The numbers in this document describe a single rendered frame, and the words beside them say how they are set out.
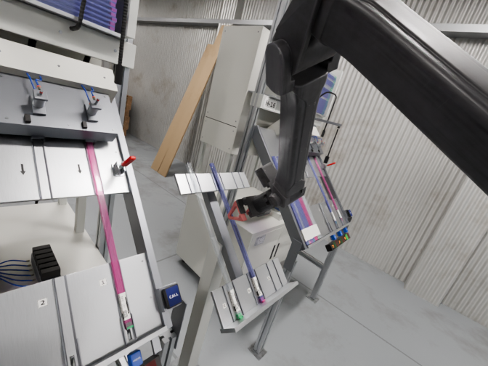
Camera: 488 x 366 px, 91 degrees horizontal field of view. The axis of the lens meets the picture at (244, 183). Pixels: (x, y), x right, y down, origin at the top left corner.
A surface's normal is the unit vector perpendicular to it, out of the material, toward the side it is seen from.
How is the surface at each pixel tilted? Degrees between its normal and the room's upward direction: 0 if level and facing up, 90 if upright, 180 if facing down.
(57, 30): 90
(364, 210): 90
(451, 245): 90
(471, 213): 90
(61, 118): 44
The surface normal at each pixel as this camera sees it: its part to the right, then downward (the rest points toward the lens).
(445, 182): -0.60, 0.08
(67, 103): 0.68, -0.40
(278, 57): -0.84, 0.48
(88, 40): 0.71, 0.39
